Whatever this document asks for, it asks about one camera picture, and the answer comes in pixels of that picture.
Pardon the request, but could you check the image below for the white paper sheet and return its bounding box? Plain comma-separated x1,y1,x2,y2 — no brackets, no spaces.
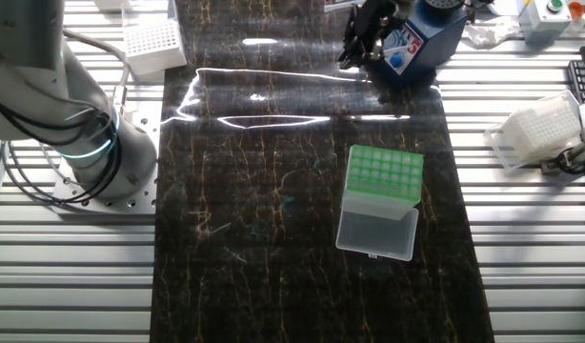
482,0,518,15

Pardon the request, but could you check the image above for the grey button control box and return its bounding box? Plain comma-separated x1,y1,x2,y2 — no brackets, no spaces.
514,0,575,48

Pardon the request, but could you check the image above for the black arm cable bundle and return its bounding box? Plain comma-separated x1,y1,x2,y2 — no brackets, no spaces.
0,88,125,207

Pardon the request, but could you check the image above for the white crumpled tissue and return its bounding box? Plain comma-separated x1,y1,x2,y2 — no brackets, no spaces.
463,21,521,49

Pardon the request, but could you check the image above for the grey robot power cable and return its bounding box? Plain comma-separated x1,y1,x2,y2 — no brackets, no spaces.
62,28,132,116

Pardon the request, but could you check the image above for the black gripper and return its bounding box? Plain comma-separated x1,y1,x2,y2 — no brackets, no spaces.
337,0,414,71

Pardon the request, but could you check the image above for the metal camera clamp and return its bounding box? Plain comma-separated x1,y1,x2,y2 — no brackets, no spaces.
539,142,585,176

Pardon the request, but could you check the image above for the thin grey cable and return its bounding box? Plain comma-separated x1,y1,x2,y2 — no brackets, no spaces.
0,142,84,207

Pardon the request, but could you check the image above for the white tip rack clear lid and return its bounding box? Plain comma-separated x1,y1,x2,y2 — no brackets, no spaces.
482,89,584,171
120,0,188,83

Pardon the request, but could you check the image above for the blue vortex mixer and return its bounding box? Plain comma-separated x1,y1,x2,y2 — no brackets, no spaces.
372,0,469,90

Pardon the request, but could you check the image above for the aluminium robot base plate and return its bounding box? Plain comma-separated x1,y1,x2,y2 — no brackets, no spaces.
51,100,164,215

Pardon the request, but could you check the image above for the green pipette tip holder box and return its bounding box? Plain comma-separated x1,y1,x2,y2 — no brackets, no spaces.
334,144,425,262

